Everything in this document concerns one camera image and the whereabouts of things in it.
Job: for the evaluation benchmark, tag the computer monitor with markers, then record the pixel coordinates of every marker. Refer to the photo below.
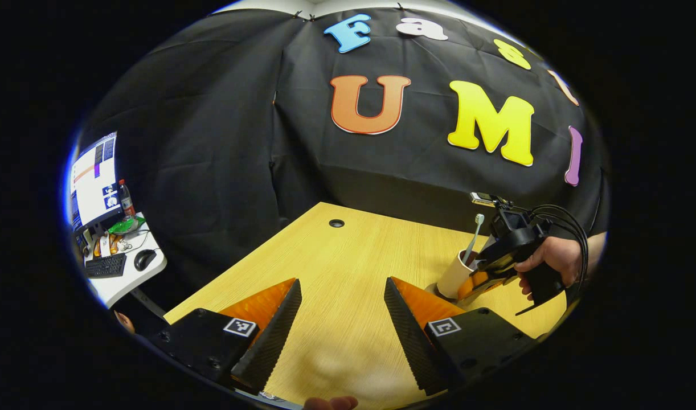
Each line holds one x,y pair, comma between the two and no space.
94,182

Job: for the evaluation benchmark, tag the green packet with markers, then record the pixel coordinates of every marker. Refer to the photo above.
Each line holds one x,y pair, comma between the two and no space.
126,226

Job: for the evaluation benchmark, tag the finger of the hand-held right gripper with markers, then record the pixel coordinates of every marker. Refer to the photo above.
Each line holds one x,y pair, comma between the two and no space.
476,283
492,257

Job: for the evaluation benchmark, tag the black computer mouse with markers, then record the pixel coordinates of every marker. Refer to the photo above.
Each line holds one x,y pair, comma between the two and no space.
144,259

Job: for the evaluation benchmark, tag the light wooden desktop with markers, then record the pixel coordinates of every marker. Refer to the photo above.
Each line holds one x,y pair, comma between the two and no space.
336,267

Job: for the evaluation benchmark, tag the white side desk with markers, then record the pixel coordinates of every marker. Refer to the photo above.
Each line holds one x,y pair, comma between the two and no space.
131,282

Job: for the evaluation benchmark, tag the orange packet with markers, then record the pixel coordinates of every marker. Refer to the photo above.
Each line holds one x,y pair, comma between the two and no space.
106,245

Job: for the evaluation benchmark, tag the black keyboard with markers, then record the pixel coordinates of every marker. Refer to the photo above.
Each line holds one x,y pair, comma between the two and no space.
106,265

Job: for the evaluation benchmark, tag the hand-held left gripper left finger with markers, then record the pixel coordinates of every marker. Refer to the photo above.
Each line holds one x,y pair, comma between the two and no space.
274,341

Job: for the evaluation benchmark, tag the pale green toothbrush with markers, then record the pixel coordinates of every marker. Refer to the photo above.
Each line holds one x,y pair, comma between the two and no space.
474,236

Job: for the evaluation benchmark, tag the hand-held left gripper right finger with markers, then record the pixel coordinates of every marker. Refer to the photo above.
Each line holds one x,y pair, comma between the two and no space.
408,341

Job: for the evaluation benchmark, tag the beige cup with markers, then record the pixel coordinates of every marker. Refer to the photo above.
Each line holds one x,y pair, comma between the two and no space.
453,276

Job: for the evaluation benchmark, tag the plastic drink bottle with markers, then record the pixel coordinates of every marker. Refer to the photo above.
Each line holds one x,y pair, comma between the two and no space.
126,199

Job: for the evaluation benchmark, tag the black backdrop cloth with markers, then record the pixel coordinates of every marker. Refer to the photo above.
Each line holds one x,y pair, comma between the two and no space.
211,142

